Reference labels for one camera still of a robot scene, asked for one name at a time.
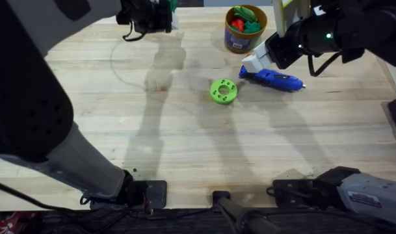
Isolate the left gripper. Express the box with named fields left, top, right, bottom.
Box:
left=115, top=0, right=180, bottom=34

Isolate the blue electric screwdriver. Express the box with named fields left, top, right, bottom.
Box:
left=238, top=65, right=308, bottom=94

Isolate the black mounting plate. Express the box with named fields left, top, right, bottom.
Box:
left=131, top=179, right=168, bottom=209
left=271, top=178, right=317, bottom=209

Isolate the brown tub with toy vegetables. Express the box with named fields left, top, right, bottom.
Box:
left=224, top=4, right=269, bottom=55

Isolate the green disc with holes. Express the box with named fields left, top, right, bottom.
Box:
left=209, top=78, right=239, bottom=106

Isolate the pale upright wrist plate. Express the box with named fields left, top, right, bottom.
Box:
left=271, top=0, right=313, bottom=38

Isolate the red printed packet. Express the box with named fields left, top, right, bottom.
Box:
left=0, top=211, right=41, bottom=234

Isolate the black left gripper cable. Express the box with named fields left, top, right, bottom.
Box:
left=122, top=20, right=148, bottom=43

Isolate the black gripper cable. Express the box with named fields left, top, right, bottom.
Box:
left=307, top=51, right=344, bottom=78
left=122, top=20, right=148, bottom=43

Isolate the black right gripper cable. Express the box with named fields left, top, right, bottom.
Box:
left=307, top=51, right=344, bottom=78

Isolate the black camera pole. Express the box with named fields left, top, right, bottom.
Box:
left=211, top=190, right=285, bottom=234

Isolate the black rail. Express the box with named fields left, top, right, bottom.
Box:
left=38, top=207, right=396, bottom=234

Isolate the black floor cable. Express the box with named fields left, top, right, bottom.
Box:
left=0, top=177, right=94, bottom=214

